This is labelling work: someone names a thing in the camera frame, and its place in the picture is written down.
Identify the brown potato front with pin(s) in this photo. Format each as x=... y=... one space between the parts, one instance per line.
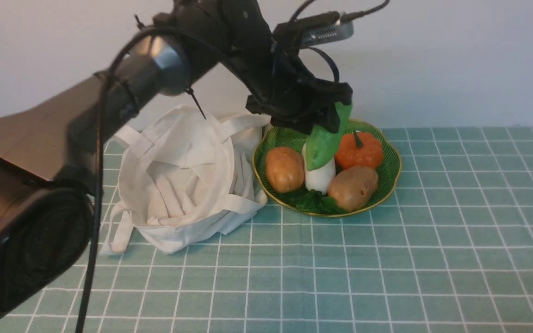
x=352 y=188

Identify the green glass leaf-shaped plate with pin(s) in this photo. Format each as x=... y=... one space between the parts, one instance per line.
x=388 y=172

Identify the brown potato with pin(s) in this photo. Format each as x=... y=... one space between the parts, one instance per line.
x=352 y=188
x=284 y=169

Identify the dark green leafy vegetable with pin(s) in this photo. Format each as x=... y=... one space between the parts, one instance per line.
x=317 y=203

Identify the brown potato left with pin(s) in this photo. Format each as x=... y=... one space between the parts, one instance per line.
x=284 y=169

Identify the orange mini pumpkin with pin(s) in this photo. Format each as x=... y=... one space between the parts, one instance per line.
x=359 y=148

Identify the light green leaf vegetable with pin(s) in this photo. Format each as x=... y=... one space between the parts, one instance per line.
x=321 y=145

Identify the white radish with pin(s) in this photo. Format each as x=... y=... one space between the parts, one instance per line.
x=319 y=179

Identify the white cloth tote bag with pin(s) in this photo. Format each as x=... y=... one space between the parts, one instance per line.
x=185 y=178

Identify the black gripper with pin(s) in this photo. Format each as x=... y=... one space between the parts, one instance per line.
x=282 y=87

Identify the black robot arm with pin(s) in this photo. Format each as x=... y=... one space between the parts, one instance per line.
x=74 y=176

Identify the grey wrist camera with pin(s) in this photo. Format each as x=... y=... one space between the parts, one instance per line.
x=312 y=31

